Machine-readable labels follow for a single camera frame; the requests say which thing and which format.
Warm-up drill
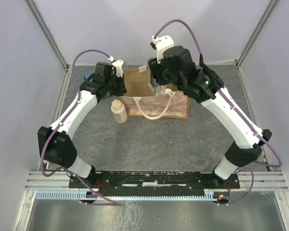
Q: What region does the purple cable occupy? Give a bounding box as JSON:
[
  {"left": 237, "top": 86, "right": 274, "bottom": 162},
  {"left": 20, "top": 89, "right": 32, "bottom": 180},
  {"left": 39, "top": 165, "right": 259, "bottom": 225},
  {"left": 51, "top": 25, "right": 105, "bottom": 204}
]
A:
[
  {"left": 39, "top": 49, "right": 115, "bottom": 206},
  {"left": 154, "top": 19, "right": 283, "bottom": 207}
]

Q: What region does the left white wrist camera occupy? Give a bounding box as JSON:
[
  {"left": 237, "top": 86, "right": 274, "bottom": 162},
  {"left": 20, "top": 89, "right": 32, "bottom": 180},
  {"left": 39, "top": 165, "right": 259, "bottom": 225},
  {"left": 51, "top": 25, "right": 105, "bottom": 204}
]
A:
[{"left": 108, "top": 56, "right": 126, "bottom": 78}]

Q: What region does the brown canvas tote bag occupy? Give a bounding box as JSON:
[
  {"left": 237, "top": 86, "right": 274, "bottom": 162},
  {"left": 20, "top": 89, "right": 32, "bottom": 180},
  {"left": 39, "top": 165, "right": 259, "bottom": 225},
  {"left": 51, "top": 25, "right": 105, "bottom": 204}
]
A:
[{"left": 119, "top": 66, "right": 190, "bottom": 120}]

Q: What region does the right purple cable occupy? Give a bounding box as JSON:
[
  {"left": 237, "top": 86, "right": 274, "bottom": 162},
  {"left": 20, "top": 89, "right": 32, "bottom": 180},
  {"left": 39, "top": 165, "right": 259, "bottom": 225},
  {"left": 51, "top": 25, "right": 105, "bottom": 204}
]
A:
[{"left": 154, "top": 19, "right": 283, "bottom": 207}]

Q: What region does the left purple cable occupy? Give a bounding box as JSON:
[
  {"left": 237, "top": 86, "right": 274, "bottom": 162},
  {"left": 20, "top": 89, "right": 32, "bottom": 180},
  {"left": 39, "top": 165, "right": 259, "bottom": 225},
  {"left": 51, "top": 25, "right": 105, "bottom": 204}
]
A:
[{"left": 39, "top": 49, "right": 115, "bottom": 206}]

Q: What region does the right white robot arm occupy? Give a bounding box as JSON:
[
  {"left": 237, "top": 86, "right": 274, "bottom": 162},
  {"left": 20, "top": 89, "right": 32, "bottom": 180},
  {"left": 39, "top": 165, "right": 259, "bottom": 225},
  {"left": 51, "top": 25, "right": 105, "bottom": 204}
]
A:
[{"left": 147, "top": 46, "right": 272, "bottom": 181}]

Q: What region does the aluminium frame rail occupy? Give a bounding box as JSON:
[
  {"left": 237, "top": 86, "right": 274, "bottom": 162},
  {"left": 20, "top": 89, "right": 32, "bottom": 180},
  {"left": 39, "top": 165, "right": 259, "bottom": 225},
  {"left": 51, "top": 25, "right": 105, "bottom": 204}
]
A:
[{"left": 25, "top": 171, "right": 289, "bottom": 192}]

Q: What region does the clear bottle black cap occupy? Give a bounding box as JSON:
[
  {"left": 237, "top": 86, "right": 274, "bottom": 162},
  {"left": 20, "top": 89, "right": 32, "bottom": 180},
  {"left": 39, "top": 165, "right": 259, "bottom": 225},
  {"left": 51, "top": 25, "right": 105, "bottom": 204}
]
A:
[{"left": 154, "top": 85, "right": 167, "bottom": 96}]

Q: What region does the blue slotted cable duct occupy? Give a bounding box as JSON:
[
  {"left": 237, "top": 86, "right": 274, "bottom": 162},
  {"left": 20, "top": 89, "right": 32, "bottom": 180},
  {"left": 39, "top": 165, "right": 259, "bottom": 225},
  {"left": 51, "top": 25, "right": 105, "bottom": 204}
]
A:
[{"left": 35, "top": 190, "right": 219, "bottom": 200}]

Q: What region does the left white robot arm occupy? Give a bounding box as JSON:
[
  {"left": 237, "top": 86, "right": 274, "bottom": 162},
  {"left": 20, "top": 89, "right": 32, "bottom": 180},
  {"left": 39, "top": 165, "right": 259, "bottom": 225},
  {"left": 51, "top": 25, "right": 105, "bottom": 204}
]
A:
[{"left": 38, "top": 60, "right": 127, "bottom": 182}]

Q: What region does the blue cloth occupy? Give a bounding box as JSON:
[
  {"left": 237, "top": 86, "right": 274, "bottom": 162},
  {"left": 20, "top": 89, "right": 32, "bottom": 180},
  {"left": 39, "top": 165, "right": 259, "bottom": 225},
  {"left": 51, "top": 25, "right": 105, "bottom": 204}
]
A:
[{"left": 83, "top": 70, "right": 111, "bottom": 98}]

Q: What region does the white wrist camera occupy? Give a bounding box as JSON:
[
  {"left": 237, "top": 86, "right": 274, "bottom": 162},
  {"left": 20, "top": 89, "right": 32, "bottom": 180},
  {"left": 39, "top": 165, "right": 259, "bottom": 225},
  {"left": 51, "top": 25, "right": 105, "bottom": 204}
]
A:
[
  {"left": 108, "top": 56, "right": 126, "bottom": 78},
  {"left": 150, "top": 35, "right": 174, "bottom": 64}
]

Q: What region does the peach lotion bottle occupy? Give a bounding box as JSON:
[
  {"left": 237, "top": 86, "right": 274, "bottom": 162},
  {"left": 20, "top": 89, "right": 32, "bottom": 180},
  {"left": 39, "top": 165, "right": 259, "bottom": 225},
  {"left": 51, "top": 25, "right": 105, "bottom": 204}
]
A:
[{"left": 111, "top": 100, "right": 127, "bottom": 123}]

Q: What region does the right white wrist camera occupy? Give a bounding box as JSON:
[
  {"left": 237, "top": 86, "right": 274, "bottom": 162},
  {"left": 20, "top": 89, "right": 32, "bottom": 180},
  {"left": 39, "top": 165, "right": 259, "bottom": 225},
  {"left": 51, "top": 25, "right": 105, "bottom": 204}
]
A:
[{"left": 150, "top": 35, "right": 174, "bottom": 64}]

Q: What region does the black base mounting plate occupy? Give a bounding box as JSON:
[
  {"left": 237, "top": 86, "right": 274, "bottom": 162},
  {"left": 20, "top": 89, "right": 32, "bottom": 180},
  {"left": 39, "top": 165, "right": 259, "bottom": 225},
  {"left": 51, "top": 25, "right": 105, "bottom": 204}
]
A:
[{"left": 68, "top": 170, "right": 240, "bottom": 190}]

